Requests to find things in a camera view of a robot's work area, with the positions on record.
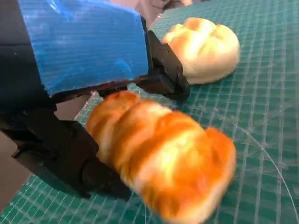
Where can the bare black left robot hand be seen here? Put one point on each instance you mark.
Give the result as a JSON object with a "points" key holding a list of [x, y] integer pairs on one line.
{"points": [[81, 46]]}

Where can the round pale toy bun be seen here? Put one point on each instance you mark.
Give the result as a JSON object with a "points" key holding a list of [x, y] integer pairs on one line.
{"points": [[205, 51]]}

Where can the braided orange toy bread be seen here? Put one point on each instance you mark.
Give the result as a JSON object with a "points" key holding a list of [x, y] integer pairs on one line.
{"points": [[168, 154]]}

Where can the green cutting mat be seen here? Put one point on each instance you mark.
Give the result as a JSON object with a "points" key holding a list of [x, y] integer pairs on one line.
{"points": [[268, 116]]}

